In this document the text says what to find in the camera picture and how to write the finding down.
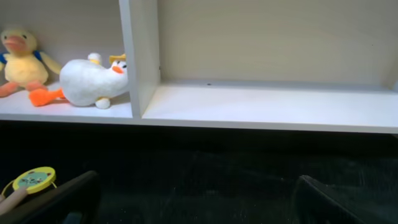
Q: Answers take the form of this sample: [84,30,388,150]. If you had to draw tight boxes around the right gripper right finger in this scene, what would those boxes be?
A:
[294,174,374,224]

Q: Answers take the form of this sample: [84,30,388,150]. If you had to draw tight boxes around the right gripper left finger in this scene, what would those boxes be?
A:
[0,170,102,224]

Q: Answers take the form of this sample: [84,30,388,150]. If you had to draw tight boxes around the yellow rattle drum toy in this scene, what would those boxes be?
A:
[0,166,58,216]

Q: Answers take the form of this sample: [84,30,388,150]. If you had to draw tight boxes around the white shelf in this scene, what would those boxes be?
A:
[0,0,398,134]

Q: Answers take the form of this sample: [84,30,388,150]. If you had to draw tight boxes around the white plush duck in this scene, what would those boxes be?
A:
[29,52,130,110]

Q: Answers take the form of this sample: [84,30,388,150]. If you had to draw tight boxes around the yellow plush duck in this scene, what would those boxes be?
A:
[0,27,63,98]

